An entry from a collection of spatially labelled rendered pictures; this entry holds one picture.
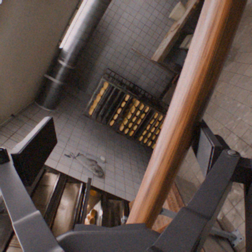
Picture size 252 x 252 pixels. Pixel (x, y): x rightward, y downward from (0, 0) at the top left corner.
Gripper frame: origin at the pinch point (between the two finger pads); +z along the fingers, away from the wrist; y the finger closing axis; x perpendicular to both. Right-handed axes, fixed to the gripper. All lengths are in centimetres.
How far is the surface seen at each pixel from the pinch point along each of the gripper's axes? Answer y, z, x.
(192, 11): 149, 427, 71
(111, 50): -31, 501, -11
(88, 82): -96, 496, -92
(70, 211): -53, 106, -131
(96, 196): -36, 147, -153
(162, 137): 4.0, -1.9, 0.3
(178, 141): 5.2, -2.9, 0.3
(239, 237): 107, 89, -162
